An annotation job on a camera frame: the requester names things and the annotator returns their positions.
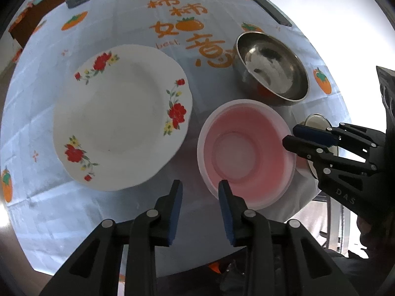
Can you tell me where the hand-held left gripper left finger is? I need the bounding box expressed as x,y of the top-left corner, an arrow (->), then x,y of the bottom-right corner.
39,179 -> 184,296

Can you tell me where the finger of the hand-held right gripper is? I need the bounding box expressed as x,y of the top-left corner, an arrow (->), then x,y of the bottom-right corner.
282,135 -> 329,162
293,123 -> 341,147

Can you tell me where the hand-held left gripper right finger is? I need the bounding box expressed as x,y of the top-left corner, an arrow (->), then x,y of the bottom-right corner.
218,179 -> 360,296

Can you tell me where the small white bowl steel rim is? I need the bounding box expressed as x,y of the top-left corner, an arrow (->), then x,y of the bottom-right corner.
301,113 -> 340,178

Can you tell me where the pink plastic bowl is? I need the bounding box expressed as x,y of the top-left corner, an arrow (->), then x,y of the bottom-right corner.
197,99 -> 297,209

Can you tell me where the stainless steel bowl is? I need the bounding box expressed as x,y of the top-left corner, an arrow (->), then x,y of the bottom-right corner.
233,32 -> 310,105

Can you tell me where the white plate with red flowers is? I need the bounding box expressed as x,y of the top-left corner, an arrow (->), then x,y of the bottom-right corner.
53,45 -> 193,192

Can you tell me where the black smartphone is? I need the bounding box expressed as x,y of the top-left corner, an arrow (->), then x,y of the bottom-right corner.
251,0 -> 292,27

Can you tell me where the light blue persimmon print tablecloth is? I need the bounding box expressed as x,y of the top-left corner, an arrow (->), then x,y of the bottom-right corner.
1,0 -> 351,276

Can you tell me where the dark wooden sideboard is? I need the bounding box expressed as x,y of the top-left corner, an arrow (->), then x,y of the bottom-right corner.
9,0 -> 64,48

